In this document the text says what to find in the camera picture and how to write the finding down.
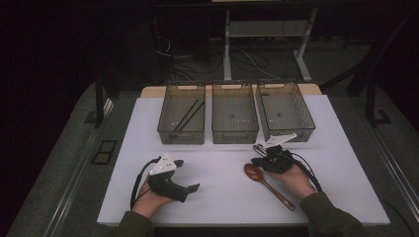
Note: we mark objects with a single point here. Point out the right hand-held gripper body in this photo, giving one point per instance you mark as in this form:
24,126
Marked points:
278,161

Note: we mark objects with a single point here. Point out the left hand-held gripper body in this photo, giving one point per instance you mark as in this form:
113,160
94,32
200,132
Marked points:
164,186

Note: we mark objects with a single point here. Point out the brown wooden spoon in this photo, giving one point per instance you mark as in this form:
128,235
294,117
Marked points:
252,171

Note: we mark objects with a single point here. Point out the black chopstick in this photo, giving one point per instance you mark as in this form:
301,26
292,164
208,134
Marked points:
189,119
186,116

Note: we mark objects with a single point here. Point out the translucent grey storage bin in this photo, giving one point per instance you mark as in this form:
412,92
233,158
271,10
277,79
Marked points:
283,113
234,115
183,112

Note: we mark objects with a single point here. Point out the person's left hand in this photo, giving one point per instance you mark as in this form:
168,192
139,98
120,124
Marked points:
146,204

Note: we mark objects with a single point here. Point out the person's right hand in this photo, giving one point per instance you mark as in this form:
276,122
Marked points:
296,182

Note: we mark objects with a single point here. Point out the white table mat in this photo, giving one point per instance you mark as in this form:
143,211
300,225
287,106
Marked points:
230,197

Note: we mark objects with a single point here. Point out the black metal stand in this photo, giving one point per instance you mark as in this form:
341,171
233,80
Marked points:
370,105

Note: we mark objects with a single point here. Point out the black floor frame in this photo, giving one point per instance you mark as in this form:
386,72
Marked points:
99,161

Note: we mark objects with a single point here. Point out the metal floor rail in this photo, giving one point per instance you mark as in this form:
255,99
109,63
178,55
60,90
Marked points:
70,194
398,174

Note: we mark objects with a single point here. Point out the white metal stand frame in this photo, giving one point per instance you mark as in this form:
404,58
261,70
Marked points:
263,29

